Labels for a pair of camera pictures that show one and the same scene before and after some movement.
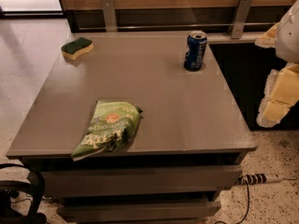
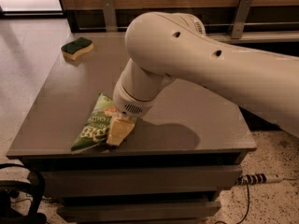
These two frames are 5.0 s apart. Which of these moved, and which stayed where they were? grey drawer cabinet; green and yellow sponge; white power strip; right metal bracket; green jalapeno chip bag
Moved: green jalapeno chip bag
Stayed: right metal bracket; green and yellow sponge; grey drawer cabinet; white power strip
